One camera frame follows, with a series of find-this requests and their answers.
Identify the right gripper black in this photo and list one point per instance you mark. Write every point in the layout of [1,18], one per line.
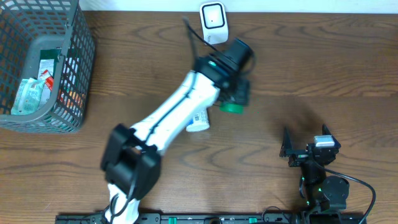
[299,155]

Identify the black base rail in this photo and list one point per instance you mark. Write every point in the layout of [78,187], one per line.
[157,218]

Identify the green lid jar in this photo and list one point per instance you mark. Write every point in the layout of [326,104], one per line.
[231,108]

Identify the white jar blue label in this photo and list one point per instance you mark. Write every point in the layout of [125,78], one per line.
[199,122]

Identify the red white small packet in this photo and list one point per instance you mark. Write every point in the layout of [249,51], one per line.
[48,78]

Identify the pale green wipes packet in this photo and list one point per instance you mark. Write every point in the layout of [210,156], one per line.
[28,97]

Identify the white barcode scanner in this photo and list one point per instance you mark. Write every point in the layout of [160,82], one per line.
[214,22]

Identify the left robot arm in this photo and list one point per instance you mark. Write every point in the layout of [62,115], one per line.
[132,158]

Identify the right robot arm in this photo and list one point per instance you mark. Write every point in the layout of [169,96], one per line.
[325,195]

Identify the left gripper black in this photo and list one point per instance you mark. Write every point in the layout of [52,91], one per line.
[245,96]

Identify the grey plastic mesh basket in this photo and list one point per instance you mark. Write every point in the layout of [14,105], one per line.
[36,30]

